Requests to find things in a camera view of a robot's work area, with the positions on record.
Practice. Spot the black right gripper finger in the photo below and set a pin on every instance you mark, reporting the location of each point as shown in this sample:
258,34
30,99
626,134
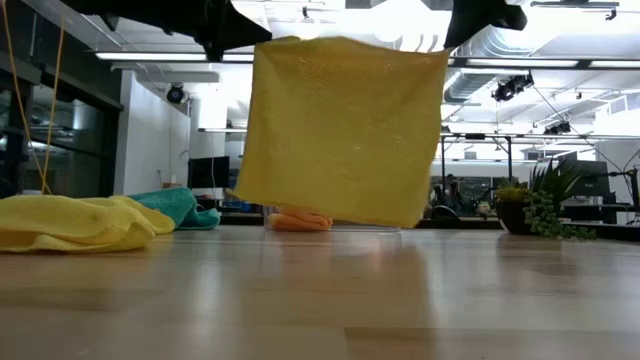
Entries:
465,30
454,25

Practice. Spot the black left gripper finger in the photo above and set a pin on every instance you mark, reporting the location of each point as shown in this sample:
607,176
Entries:
245,22
242,40

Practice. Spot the yellow microfiber towel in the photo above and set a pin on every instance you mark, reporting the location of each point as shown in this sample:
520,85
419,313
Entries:
65,225
340,135

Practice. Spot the turquoise microfiber towel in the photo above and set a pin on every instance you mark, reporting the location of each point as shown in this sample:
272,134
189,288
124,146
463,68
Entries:
185,210

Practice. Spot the orange microfiber towel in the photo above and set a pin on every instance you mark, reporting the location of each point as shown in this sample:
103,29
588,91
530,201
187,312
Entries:
300,221

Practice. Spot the clear plastic bin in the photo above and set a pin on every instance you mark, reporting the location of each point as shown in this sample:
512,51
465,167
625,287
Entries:
370,228

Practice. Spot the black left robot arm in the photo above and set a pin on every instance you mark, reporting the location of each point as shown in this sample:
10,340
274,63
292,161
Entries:
125,10

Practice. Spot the small black ceiling device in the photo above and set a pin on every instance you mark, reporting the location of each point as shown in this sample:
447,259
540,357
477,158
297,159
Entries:
557,128

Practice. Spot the black computer monitor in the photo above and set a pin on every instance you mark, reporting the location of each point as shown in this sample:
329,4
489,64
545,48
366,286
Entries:
209,172

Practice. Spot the person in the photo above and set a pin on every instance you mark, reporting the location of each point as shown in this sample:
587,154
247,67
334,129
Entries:
452,185

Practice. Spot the potted succulent plant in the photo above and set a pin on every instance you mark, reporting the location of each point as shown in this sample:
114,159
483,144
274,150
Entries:
520,210

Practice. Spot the dark desk monitor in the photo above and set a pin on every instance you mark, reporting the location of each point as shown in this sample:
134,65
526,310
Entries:
595,177

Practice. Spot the black equipment stand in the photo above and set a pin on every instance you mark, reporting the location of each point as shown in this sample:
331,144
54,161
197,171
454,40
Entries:
635,185

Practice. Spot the black ceiling camera cluster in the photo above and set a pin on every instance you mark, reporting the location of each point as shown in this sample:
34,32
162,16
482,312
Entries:
512,87

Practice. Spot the round black ceiling camera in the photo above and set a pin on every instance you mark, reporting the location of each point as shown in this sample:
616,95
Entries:
175,94

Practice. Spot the black background frame stand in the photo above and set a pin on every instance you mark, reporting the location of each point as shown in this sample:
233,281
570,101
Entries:
509,160

